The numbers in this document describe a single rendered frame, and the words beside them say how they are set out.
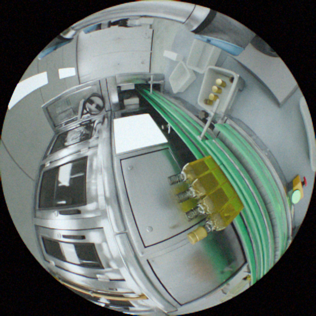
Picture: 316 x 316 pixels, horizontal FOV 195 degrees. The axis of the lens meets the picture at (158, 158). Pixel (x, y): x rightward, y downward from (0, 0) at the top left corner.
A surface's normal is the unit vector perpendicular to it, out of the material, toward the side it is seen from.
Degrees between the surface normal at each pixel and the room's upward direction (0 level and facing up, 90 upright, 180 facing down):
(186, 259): 90
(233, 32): 70
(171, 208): 90
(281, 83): 1
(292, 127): 0
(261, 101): 0
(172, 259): 90
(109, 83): 90
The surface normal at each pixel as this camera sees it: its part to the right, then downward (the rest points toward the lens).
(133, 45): 0.37, 0.77
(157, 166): 0.07, -0.61
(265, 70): -0.93, 0.25
